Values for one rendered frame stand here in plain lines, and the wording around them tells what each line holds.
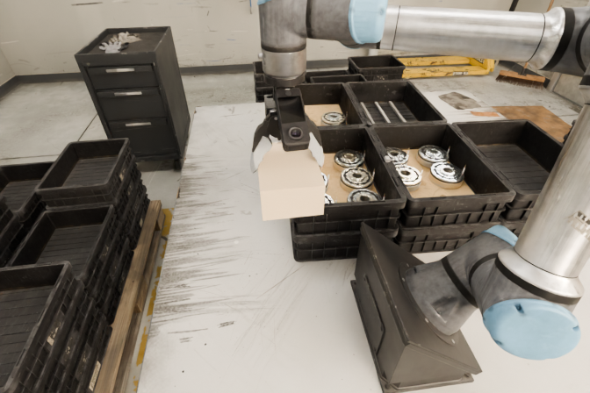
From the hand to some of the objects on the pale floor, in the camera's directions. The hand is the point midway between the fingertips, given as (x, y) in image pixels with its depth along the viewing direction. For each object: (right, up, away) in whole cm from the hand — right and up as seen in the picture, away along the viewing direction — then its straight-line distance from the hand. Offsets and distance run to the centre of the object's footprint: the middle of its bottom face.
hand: (287, 171), depth 67 cm
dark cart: (-107, +15, +201) cm, 228 cm away
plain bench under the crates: (+38, -61, +101) cm, 124 cm away
